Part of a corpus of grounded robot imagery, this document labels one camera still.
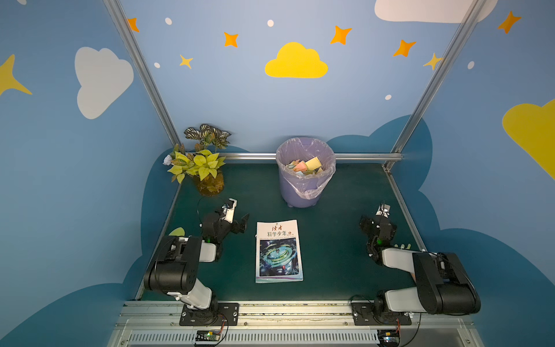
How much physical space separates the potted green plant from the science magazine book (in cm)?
31

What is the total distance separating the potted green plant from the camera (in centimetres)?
88

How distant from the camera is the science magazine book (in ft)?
2.76
